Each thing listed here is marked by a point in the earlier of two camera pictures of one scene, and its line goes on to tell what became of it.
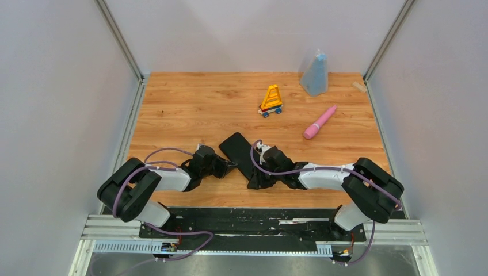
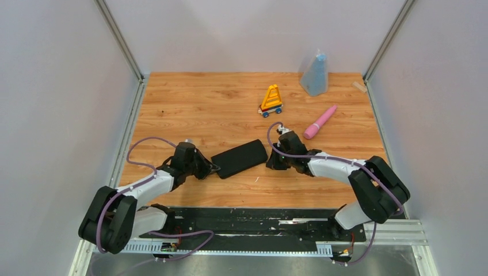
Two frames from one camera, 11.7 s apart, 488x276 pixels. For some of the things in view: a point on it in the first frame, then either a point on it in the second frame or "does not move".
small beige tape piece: x=359 y=87 does not move
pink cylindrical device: x=311 y=131 does not move
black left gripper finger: x=229 y=165 -> x=213 y=168
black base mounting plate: x=251 y=228 does not move
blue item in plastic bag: x=314 y=78 does not move
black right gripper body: x=265 y=180 -> x=281 y=163
